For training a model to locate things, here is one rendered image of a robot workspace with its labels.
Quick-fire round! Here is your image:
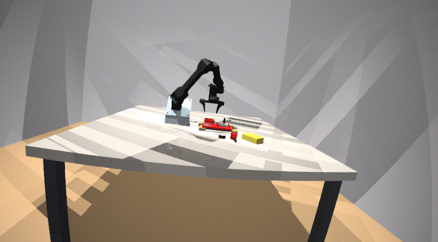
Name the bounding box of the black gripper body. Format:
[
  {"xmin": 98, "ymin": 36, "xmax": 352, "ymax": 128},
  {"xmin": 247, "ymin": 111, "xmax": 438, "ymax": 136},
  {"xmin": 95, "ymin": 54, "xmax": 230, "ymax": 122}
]
[{"xmin": 200, "ymin": 93, "xmax": 224, "ymax": 106}]

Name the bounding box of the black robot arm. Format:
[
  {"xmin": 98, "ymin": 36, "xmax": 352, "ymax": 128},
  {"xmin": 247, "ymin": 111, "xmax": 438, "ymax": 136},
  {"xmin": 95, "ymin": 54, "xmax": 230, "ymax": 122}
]
[{"xmin": 170, "ymin": 58, "xmax": 224, "ymax": 110}]

